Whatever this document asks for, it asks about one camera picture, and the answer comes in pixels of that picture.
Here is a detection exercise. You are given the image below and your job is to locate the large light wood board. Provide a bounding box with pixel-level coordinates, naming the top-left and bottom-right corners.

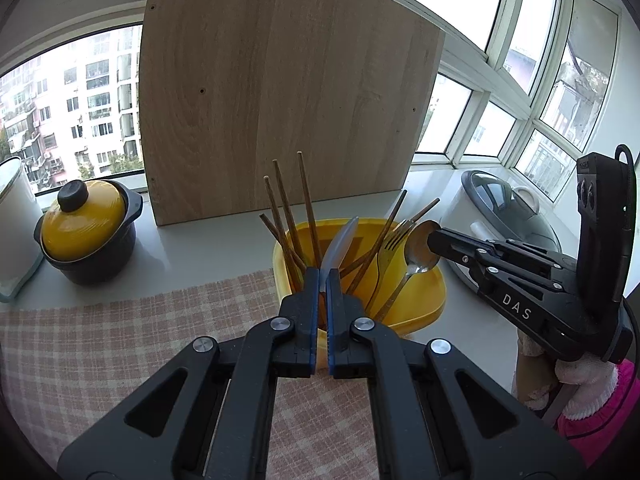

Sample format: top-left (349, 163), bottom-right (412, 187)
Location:
top-left (139, 0), bottom-right (446, 227)

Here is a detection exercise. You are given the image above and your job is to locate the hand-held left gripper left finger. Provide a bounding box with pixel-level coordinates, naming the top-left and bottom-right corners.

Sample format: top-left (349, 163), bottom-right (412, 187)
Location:
top-left (57, 267), bottom-right (321, 480)

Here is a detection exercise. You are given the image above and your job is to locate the white teal electric cooker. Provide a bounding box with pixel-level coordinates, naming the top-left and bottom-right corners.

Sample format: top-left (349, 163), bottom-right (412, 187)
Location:
top-left (0, 156), bottom-right (45, 303)

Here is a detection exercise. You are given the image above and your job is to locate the person's right forearm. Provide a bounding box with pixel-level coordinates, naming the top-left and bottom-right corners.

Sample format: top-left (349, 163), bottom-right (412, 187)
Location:
top-left (542, 355), bottom-right (640, 458)

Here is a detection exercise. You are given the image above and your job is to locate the yellow casserole lid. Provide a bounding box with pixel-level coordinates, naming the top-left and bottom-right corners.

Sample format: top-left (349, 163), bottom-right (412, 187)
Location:
top-left (40, 180), bottom-right (127, 262)

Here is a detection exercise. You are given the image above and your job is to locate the metal fork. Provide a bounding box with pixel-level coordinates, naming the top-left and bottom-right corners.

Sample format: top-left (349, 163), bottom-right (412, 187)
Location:
top-left (365, 219), bottom-right (417, 316)

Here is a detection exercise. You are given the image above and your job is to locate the yellow plastic container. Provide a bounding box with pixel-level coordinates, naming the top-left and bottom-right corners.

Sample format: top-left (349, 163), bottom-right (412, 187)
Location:
top-left (272, 217), bottom-right (447, 338)

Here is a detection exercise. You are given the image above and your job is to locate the person's right hand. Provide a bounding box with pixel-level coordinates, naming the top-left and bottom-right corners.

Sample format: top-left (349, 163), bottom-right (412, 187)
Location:
top-left (515, 332), bottom-right (559, 411)

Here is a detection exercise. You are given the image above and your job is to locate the metal spoon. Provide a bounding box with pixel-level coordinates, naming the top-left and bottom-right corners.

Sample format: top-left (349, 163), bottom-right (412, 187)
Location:
top-left (372, 220), bottom-right (442, 323)

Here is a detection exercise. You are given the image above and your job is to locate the clear plastic knife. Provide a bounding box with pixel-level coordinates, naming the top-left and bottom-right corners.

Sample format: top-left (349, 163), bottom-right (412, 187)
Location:
top-left (320, 216), bottom-right (361, 286)

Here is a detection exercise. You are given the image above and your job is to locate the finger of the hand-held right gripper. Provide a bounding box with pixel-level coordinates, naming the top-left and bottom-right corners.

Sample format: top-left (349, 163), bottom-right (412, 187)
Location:
top-left (428, 228), bottom-right (577, 282)
top-left (428, 247), bottom-right (557, 294)

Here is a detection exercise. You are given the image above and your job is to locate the apartment building outside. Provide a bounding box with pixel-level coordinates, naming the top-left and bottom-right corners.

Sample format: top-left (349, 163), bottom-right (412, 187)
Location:
top-left (0, 25), bottom-right (146, 193)

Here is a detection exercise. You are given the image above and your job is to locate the black casserole pot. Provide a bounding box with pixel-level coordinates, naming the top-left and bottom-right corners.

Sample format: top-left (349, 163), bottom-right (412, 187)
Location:
top-left (34, 191), bottom-right (144, 286)

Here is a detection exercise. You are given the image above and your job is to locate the white window frame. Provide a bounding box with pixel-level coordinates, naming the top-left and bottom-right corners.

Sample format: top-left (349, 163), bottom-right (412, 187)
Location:
top-left (0, 0), bottom-right (640, 211)

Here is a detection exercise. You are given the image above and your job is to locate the white rice cooker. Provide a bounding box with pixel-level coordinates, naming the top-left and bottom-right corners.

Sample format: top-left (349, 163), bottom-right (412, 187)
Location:
top-left (439, 169), bottom-right (563, 293)

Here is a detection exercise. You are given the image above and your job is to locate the bunch of wooden chopsticks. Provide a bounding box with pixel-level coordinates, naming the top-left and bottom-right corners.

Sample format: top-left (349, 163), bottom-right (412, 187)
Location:
top-left (259, 151), bottom-right (441, 311)

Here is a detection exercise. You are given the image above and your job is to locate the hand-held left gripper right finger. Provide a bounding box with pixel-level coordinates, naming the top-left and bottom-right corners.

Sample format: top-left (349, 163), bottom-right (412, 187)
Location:
top-left (326, 269), bottom-right (586, 480)

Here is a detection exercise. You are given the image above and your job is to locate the pink checkered tablecloth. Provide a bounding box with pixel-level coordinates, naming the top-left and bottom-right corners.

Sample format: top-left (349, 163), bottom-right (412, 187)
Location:
top-left (0, 269), bottom-right (381, 480)

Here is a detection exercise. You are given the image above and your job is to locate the grey rimmed glass lid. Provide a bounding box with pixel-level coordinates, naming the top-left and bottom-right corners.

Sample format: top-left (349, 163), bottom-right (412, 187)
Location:
top-left (460, 170), bottom-right (561, 261)

